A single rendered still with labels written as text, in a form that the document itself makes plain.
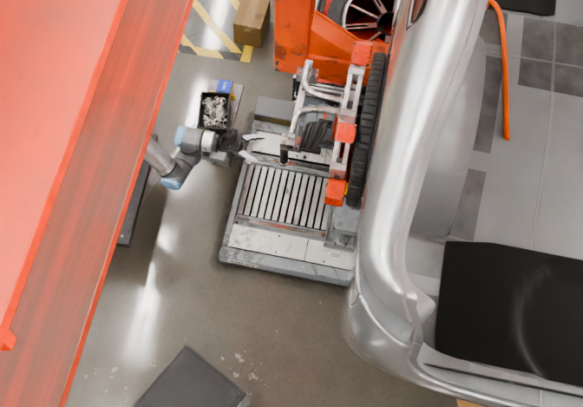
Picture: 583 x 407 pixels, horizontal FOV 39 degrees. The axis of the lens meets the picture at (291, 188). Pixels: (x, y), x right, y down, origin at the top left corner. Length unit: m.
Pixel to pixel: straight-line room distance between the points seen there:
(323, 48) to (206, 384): 1.59
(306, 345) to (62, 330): 3.13
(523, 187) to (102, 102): 2.51
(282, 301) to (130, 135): 3.10
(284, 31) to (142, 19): 2.69
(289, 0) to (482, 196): 1.16
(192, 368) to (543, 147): 1.72
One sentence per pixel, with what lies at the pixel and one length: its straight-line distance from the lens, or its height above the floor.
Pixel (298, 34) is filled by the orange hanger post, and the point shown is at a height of 0.84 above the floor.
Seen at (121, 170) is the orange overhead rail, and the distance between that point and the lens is 0.99.
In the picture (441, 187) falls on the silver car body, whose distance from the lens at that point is 3.09.
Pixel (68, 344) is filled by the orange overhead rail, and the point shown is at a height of 3.00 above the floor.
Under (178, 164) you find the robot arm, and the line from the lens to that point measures 3.55.
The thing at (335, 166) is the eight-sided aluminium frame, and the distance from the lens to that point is 3.27.
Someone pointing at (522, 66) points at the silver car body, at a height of 1.04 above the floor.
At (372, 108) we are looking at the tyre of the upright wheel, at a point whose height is 1.17.
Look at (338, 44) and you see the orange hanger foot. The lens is 3.85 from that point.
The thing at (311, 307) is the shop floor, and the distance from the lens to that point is 4.06.
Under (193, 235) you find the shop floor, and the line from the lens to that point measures 4.21.
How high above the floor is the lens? 3.86
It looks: 64 degrees down
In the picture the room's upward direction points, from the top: 3 degrees clockwise
